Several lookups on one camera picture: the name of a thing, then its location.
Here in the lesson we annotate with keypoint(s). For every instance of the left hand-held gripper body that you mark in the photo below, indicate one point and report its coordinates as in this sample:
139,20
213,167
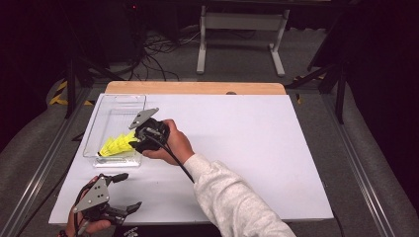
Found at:
95,197

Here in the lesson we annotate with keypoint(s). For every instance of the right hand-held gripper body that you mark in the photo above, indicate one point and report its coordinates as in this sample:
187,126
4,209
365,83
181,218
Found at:
151,131

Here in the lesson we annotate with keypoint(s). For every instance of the clear plastic tray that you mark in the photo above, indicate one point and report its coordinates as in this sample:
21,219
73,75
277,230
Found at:
108,115

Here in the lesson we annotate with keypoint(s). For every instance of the person's left hand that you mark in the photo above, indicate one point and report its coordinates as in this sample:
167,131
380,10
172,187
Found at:
94,226

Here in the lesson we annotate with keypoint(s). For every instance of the person's right hand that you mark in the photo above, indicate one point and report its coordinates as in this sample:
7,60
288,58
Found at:
179,144

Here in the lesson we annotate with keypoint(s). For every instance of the dark cloth with white print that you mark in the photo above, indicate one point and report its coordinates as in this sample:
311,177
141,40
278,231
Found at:
164,232

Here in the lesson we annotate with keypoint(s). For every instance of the black tripod stand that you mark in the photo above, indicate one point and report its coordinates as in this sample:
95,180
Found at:
341,98
70,92

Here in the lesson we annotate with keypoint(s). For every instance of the yellow black floor tape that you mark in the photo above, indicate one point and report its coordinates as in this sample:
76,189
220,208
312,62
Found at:
298,98
56,98

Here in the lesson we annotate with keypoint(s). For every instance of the dark equipment with red light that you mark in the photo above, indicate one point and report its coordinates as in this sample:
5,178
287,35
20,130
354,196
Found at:
138,19

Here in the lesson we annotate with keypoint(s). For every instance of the white metal stand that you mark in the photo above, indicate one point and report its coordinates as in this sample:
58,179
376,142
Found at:
243,21

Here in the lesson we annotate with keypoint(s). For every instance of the aluminium floor rail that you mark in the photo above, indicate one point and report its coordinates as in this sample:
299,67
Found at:
39,171
359,164

